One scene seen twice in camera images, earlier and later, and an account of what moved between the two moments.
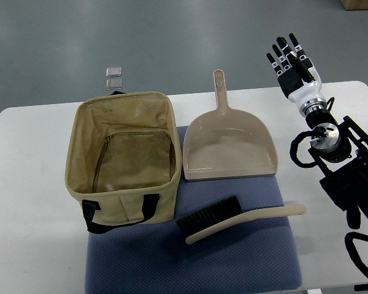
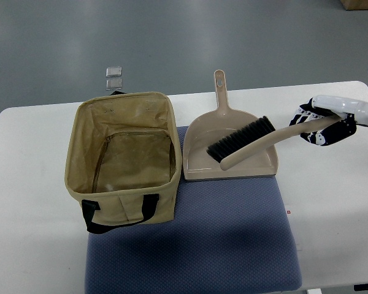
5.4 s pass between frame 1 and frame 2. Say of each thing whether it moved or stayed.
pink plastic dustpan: stayed
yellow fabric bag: stayed
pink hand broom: moved
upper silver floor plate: stayed
